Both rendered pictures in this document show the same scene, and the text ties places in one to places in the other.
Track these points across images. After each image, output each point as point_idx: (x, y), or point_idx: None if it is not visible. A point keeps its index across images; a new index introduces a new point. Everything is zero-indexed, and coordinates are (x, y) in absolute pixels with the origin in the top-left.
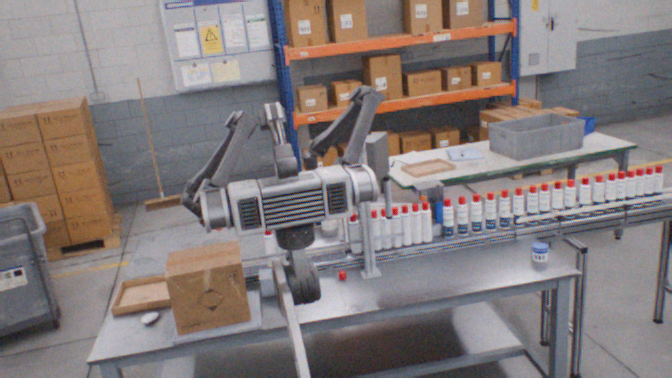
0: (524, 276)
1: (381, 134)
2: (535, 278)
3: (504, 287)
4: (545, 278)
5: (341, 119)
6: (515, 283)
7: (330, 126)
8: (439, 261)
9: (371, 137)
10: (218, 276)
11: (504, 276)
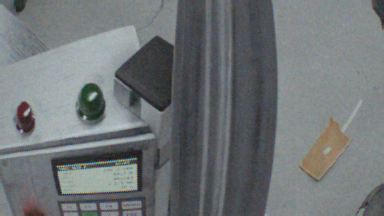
0: (3, 34)
1: (14, 72)
2: (6, 18)
3: (44, 44)
4: (3, 8)
5: (274, 34)
6: (29, 34)
7: (236, 190)
8: (8, 204)
9: (61, 82)
10: None
11: (11, 61)
